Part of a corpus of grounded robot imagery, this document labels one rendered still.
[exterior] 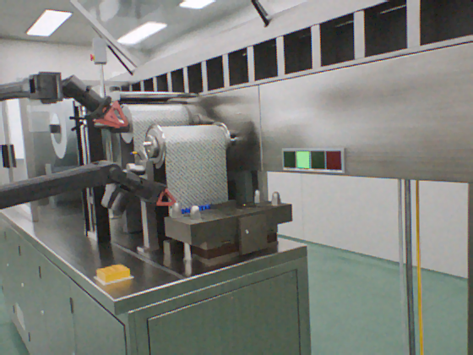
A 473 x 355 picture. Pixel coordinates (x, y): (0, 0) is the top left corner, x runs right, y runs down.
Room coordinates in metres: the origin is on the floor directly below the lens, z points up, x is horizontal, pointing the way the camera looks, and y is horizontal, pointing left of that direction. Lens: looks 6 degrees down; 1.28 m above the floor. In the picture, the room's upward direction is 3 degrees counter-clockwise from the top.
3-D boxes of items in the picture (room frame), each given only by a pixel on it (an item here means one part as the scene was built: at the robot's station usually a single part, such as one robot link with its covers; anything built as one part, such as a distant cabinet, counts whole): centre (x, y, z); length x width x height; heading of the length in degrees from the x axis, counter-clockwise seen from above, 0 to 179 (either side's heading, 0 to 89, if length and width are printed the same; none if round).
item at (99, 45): (1.85, 0.56, 1.66); 0.07 x 0.07 x 0.10; 22
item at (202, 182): (1.41, 0.13, 1.10); 0.23 x 0.01 x 0.18; 126
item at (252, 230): (1.27, -0.04, 0.96); 0.10 x 0.03 x 0.11; 126
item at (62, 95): (1.24, 0.50, 1.43); 0.12 x 0.11 x 0.09; 124
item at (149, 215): (1.39, 0.31, 1.05); 0.06 x 0.05 x 0.31; 126
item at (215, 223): (1.34, 0.02, 1.00); 0.40 x 0.16 x 0.06; 126
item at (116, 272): (1.12, 0.35, 0.91); 0.07 x 0.07 x 0.02; 36
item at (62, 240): (2.17, 0.79, 0.88); 2.52 x 0.66 x 0.04; 36
